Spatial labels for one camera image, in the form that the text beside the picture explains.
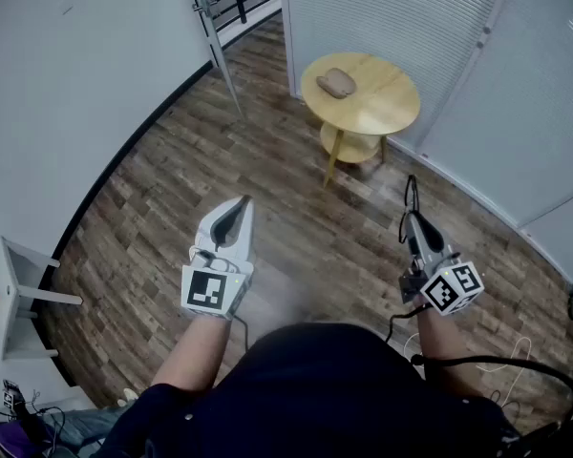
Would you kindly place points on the person's dark navy shirt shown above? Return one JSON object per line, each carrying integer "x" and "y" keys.
{"x": 315, "y": 389}

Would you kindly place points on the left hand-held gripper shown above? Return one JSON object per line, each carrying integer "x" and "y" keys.
{"x": 205, "y": 289}

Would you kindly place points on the person's left forearm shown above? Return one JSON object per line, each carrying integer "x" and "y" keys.
{"x": 191, "y": 351}

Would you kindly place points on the round wooden side table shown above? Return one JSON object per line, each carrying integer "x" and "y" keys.
{"x": 377, "y": 98}

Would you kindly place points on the purple bag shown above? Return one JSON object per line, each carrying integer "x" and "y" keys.
{"x": 16, "y": 439}

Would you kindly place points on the small tan pouch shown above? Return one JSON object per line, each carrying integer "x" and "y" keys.
{"x": 336, "y": 83}

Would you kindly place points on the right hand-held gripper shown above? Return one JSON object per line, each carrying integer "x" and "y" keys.
{"x": 451, "y": 286}

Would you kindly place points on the person's right forearm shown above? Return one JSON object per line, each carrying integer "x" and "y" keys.
{"x": 439, "y": 337}

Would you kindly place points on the white open shelf unit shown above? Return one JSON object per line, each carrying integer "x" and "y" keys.
{"x": 19, "y": 332}

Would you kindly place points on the frosted glass door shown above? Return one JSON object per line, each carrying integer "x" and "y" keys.
{"x": 215, "y": 36}

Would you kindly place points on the black white patterned block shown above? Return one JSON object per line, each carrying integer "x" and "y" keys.
{"x": 10, "y": 396}

